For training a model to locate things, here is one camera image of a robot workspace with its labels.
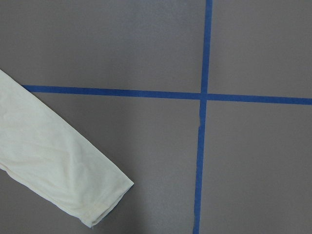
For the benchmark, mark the cream long-sleeve printed shirt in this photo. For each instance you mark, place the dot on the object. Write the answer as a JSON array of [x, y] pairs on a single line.
[[43, 152]]

